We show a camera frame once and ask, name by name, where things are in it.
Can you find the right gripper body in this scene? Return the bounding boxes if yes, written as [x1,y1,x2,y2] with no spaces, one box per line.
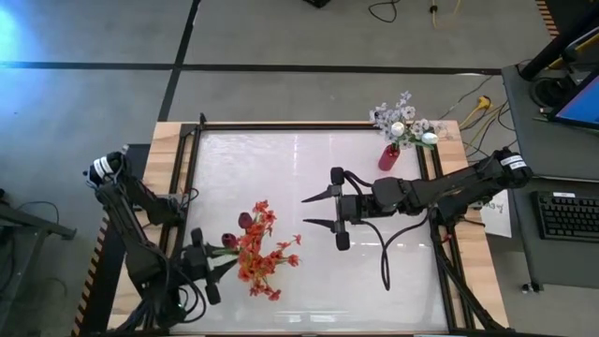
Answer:
[329,166,376,253]

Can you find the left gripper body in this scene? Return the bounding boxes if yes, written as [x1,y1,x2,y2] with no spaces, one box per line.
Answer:
[180,227,224,307]

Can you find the red ribbed glass vase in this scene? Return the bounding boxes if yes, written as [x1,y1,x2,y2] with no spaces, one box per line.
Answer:
[377,142,402,172]

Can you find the black mat orange striped edge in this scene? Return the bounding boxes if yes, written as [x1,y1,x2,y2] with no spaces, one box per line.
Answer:
[69,142,152,337]
[534,0,599,39]

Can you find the white paper sheet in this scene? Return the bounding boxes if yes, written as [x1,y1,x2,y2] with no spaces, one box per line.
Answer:
[477,188,514,239]

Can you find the grey metal stand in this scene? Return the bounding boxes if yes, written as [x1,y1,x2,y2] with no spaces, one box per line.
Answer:
[0,186,78,337]

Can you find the grey desk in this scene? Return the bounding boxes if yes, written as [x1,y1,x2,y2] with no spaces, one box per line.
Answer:
[501,63,599,287]

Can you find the black keyboard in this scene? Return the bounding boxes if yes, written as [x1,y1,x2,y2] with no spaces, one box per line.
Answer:
[531,190,599,243]

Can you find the monitor with blue screen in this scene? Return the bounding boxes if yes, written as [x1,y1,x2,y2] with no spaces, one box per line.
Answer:
[545,68,599,131]

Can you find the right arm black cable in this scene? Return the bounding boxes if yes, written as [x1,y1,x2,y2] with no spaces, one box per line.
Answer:
[343,168,434,293]

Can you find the black aluminium table frame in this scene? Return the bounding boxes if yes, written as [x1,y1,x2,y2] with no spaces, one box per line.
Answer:
[119,111,509,337]

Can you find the yellow power cable with plug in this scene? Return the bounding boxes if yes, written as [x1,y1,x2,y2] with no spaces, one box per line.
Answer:
[458,95,507,141]

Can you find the black floor cable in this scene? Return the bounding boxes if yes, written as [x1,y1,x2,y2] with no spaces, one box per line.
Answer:
[367,0,400,24]

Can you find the yellow floor cable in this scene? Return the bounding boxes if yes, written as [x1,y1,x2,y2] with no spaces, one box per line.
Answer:
[429,0,463,31]

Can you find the coiled black cables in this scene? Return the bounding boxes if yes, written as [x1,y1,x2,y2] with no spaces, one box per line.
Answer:
[531,74,570,111]

